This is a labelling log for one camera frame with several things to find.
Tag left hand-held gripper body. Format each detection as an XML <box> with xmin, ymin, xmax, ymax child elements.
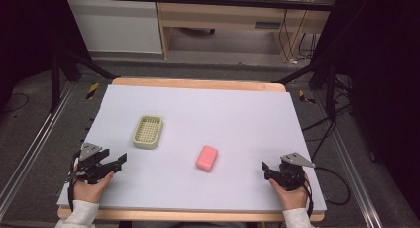
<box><xmin>76</xmin><ymin>142</ymin><xmax>110</xmax><ymax>184</ymax></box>

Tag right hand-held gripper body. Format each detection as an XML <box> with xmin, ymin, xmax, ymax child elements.
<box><xmin>276</xmin><ymin>152</ymin><xmax>316</xmax><ymax>191</ymax></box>

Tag beige soap dish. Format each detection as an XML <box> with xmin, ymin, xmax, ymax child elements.
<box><xmin>132</xmin><ymin>114</ymin><xmax>164</xmax><ymax>151</ymax></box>

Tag pink soap bar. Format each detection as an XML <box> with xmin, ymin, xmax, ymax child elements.
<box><xmin>195</xmin><ymin>145</ymin><xmax>219</xmax><ymax>173</ymax></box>

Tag person's right hand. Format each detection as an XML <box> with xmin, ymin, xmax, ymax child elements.
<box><xmin>268</xmin><ymin>174</ymin><xmax>311</xmax><ymax>211</ymax></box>

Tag person's left hand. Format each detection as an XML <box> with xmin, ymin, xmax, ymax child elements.
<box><xmin>72</xmin><ymin>171</ymin><xmax>115</xmax><ymax>204</ymax></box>

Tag white foam mat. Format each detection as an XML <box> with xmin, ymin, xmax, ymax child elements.
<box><xmin>56</xmin><ymin>84</ymin><xmax>328</xmax><ymax>213</ymax></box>

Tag yellow black striped tape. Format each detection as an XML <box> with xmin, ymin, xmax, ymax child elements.
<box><xmin>85</xmin><ymin>81</ymin><xmax>100</xmax><ymax>100</ymax></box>
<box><xmin>298</xmin><ymin>89</ymin><xmax>317</xmax><ymax>105</ymax></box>

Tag black metal stand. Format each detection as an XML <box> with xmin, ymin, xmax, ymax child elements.
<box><xmin>49</xmin><ymin>39</ymin><xmax>117</xmax><ymax>114</ymax></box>
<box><xmin>271</xmin><ymin>60</ymin><xmax>339</xmax><ymax>121</ymax></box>

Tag wooden table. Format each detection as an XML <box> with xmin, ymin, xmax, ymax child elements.
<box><xmin>56</xmin><ymin>77</ymin><xmax>327</xmax><ymax>223</ymax></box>

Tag white cabinet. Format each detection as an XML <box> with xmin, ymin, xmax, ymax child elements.
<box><xmin>66</xmin><ymin>0</ymin><xmax>164</xmax><ymax>55</ymax></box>

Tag wooden desk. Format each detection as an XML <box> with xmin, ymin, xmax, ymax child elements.
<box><xmin>154</xmin><ymin>0</ymin><xmax>335</xmax><ymax>63</ymax></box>

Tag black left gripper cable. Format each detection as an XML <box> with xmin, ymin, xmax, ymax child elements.
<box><xmin>66</xmin><ymin>151</ymin><xmax>82</xmax><ymax>213</ymax></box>

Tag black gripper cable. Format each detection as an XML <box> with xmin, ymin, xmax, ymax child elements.
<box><xmin>305</xmin><ymin>166</ymin><xmax>352</xmax><ymax>219</ymax></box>
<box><xmin>66</xmin><ymin>151</ymin><xmax>82</xmax><ymax>213</ymax></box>

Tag black floor cables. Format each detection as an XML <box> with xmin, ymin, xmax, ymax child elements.
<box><xmin>301</xmin><ymin>74</ymin><xmax>355</xmax><ymax>161</ymax></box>

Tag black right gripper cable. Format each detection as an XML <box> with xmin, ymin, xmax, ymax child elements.
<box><xmin>305</xmin><ymin>166</ymin><xmax>352</xmax><ymax>219</ymax></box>

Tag metal floor rail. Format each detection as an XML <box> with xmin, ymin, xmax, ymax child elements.
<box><xmin>313</xmin><ymin>91</ymin><xmax>385</xmax><ymax>228</ymax></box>
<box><xmin>0</xmin><ymin>81</ymin><xmax>76</xmax><ymax>220</ymax></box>

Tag thin black floor cable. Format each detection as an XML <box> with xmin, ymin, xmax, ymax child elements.
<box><xmin>0</xmin><ymin>92</ymin><xmax>31</xmax><ymax>115</ymax></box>

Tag black cables under desk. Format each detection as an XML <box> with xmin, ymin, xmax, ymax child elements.
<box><xmin>278</xmin><ymin>9</ymin><xmax>319</xmax><ymax>64</ymax></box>

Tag black horizontal frame bar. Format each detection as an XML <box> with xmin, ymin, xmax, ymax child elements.
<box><xmin>49</xmin><ymin>0</ymin><xmax>335</xmax><ymax>12</ymax></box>

